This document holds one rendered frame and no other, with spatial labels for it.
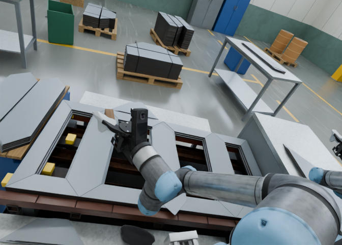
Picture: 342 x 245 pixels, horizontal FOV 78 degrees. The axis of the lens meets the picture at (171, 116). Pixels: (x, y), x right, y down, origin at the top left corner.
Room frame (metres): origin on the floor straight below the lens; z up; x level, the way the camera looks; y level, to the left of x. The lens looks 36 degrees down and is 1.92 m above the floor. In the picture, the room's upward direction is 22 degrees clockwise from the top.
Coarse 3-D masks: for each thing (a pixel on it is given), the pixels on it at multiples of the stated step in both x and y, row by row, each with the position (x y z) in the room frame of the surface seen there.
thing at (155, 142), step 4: (152, 140) 1.11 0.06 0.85; (156, 140) 1.13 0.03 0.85; (160, 140) 1.15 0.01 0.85; (164, 140) 1.16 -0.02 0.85; (168, 140) 1.18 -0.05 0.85; (172, 140) 1.19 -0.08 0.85; (156, 144) 1.09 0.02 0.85; (160, 144) 1.11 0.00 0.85; (164, 144) 1.12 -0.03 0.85; (168, 144) 1.14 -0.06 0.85; (172, 144) 1.15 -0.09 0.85
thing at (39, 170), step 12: (120, 120) 1.20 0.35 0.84; (60, 132) 0.88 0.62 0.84; (84, 132) 0.97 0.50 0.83; (204, 144) 1.31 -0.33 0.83; (228, 144) 1.43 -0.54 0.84; (48, 156) 0.70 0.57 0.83; (240, 156) 1.37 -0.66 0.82; (24, 192) 0.48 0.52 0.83; (36, 192) 0.49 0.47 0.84; (120, 204) 0.60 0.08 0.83; (132, 204) 0.61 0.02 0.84; (204, 216) 0.72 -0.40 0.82; (216, 216) 0.74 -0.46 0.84
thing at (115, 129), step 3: (102, 120) 0.47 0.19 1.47; (105, 120) 0.47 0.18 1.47; (102, 123) 0.47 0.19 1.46; (105, 123) 0.47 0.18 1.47; (108, 123) 0.47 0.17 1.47; (108, 126) 0.46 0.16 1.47; (111, 126) 0.46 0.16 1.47; (114, 126) 0.47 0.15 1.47; (117, 126) 0.47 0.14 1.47; (111, 129) 0.46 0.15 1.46; (114, 129) 0.46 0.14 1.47; (117, 129) 0.46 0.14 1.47; (120, 129) 0.47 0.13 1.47; (114, 132) 0.46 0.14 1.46; (117, 132) 0.46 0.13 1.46; (120, 132) 0.46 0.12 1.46
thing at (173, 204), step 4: (172, 200) 0.72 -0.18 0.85; (176, 200) 0.73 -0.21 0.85; (180, 200) 0.74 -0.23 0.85; (184, 200) 0.75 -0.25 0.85; (164, 204) 0.68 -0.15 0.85; (168, 204) 0.68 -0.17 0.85; (172, 204) 0.69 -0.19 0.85; (176, 204) 0.70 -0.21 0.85; (180, 204) 0.71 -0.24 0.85; (168, 208) 0.66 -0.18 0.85; (172, 208) 0.67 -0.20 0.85; (176, 208) 0.68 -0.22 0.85; (180, 208) 0.69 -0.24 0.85
